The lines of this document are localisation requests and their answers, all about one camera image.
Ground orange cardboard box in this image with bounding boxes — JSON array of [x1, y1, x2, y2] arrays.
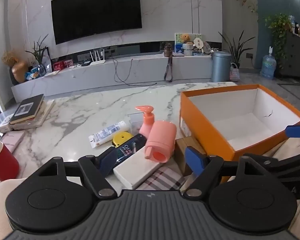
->
[[179, 84, 300, 183]]

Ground white squeeze tube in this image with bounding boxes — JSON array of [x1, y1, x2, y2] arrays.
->
[[88, 121, 129, 148]]

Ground pale book stack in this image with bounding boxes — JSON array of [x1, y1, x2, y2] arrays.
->
[[12, 100, 55, 130]]

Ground trailing ivy plant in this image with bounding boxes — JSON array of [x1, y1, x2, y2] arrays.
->
[[264, 14, 293, 68]]

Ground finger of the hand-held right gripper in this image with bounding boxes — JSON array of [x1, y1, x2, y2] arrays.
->
[[242, 152, 300, 180], [284, 123, 300, 138]]

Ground gold vase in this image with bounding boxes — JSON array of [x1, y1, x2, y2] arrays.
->
[[11, 60, 29, 83]]

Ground white tv console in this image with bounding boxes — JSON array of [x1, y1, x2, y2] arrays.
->
[[11, 54, 213, 103]]

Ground dried yellow flowers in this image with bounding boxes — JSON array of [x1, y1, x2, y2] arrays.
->
[[1, 51, 19, 67]]

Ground dark cabinet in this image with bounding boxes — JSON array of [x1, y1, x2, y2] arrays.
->
[[280, 31, 300, 79]]

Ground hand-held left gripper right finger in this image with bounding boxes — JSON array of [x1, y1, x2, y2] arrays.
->
[[184, 146, 265, 197]]

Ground pink pump bottle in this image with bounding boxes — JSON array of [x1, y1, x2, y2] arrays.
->
[[134, 105, 155, 140]]

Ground pink cylindrical bottle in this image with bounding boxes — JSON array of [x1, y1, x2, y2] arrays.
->
[[144, 120, 177, 163]]

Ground small white box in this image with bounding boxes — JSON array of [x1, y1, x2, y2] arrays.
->
[[0, 116, 15, 133]]

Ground woven basket bag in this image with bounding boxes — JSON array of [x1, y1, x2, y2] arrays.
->
[[230, 62, 240, 82]]

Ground pink flat box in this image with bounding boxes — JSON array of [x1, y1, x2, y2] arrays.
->
[[0, 131, 25, 155]]

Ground yellow tape measure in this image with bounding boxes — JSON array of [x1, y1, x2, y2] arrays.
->
[[112, 131, 133, 147]]

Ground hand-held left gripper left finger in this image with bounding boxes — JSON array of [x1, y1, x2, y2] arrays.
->
[[36, 146, 118, 198]]

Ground grey-blue trash bin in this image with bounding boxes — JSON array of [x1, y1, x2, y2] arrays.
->
[[211, 51, 232, 82]]

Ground long white box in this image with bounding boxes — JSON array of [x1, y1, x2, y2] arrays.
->
[[113, 144, 163, 190]]

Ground brown cardboard box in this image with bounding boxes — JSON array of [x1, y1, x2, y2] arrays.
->
[[175, 136, 208, 177]]

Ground dark hardcover book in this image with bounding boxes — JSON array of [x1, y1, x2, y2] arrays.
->
[[9, 94, 45, 125]]

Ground white router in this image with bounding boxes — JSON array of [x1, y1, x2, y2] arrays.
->
[[89, 51, 107, 66]]

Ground clear plastic box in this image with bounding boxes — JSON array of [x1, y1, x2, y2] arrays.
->
[[127, 112, 144, 134]]

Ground dark shampoo bottle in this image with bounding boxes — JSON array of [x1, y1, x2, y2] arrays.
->
[[114, 134, 147, 168]]

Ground black television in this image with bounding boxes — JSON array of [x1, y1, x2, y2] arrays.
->
[[51, 0, 143, 45]]

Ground red cup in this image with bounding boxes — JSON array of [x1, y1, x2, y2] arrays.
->
[[0, 141, 20, 182]]

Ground black cable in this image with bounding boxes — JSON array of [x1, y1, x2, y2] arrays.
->
[[114, 57, 157, 84]]

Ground long-leaf potted plant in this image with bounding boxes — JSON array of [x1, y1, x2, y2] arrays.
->
[[219, 31, 255, 68]]

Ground blue snack bag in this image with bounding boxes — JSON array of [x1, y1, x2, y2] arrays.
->
[[25, 66, 47, 80]]

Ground brown camera case with strap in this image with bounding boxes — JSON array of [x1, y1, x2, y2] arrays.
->
[[163, 44, 174, 82]]

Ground blue water jug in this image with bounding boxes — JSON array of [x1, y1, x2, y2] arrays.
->
[[260, 46, 277, 80]]

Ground plaid cloth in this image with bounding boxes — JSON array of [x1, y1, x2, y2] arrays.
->
[[135, 166, 187, 192]]

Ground red box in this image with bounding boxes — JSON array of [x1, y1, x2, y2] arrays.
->
[[52, 60, 73, 71]]

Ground small green potted plant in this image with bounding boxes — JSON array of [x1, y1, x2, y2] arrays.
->
[[25, 34, 49, 63]]

